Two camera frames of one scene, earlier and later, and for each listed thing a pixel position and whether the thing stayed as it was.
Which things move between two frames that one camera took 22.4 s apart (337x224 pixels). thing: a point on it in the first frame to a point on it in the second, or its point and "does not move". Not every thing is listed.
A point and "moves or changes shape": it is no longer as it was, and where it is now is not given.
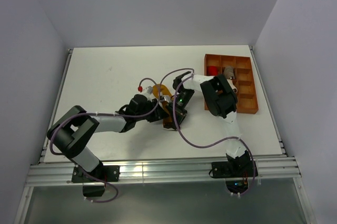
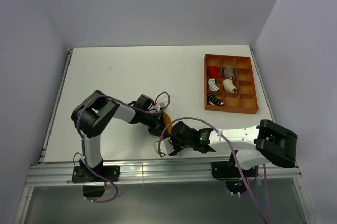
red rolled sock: [212, 70] does not move
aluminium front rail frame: [59, 172] does not move
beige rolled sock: [234, 87] does not move
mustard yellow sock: [167, 117] moves or changes shape
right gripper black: [180, 114] to [171, 139]
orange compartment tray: [246, 99] does not move
